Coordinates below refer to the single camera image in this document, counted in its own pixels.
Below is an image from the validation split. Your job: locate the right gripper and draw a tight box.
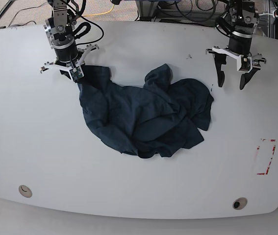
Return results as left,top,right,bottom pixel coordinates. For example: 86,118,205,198
40,44,99,80

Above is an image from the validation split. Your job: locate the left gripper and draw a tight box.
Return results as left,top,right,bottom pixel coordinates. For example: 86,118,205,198
205,34,267,90

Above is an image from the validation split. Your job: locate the dark blue t-shirt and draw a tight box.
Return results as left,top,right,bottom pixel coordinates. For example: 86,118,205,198
77,64,214,159

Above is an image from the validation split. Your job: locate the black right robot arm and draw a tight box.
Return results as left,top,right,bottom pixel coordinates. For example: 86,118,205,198
40,0,99,82

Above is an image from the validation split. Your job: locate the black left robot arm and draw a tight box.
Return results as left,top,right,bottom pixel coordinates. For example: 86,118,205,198
206,0,267,90

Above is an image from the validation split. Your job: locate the red tape rectangle marking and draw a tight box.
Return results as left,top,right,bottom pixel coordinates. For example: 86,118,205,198
253,139,277,175

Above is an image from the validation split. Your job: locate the left table grommet hole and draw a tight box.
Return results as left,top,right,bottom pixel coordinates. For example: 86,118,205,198
19,185,32,198

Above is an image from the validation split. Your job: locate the table grommet hole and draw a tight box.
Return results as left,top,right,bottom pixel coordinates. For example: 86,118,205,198
232,197,248,210
19,185,32,198

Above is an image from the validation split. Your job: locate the right table grommet hole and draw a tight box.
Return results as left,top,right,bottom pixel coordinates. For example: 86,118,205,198
232,197,248,210

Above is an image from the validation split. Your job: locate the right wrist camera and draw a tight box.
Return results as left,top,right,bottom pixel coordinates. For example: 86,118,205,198
70,66,84,82

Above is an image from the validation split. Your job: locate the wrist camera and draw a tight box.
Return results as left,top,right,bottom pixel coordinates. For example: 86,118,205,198
236,55,252,72
70,66,84,82

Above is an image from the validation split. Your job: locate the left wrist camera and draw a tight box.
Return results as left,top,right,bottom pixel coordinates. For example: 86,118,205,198
236,55,252,72

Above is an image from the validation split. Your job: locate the aluminium frame rail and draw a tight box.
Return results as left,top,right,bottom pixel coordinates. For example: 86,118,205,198
154,9,222,26

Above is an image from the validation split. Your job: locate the yellow cable on floor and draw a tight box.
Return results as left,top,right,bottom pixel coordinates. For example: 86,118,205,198
82,4,115,18

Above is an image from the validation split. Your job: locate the black cable on floor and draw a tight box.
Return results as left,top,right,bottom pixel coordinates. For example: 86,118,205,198
0,0,49,28

